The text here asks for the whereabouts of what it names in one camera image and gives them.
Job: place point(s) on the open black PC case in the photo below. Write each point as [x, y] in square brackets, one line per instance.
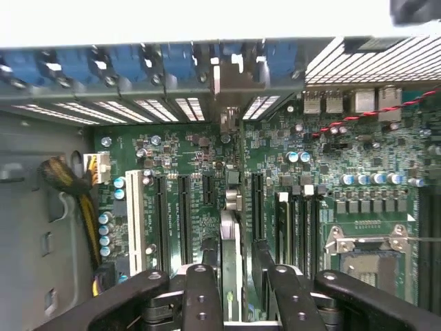
[34, 138]

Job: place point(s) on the blue slot retainer clip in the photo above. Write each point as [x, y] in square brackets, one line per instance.
[22, 67]
[72, 63]
[177, 62]
[125, 62]
[280, 55]

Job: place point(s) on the white PCI expansion slot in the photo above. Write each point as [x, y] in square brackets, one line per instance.
[136, 224]

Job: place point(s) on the black long expansion slot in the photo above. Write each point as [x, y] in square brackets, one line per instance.
[258, 207]
[162, 220]
[184, 220]

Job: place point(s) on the silver rear port housing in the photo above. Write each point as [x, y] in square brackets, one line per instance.
[333, 102]
[364, 101]
[390, 103]
[313, 102]

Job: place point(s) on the green motherboard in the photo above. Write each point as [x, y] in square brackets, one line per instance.
[361, 145]

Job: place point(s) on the black RAM slot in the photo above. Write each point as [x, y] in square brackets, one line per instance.
[437, 241]
[309, 227]
[424, 241]

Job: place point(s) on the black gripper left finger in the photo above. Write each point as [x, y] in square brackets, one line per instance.
[203, 300]

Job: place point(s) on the thin metal locking lever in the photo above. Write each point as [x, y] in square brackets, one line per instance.
[427, 239]

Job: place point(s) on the black short expansion slot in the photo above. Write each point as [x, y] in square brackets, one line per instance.
[208, 189]

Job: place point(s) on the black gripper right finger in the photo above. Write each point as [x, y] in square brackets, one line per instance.
[293, 303]

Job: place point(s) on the white power connector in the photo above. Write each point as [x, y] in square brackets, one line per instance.
[100, 169]

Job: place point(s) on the CPU socket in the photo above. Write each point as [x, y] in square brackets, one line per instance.
[368, 265]

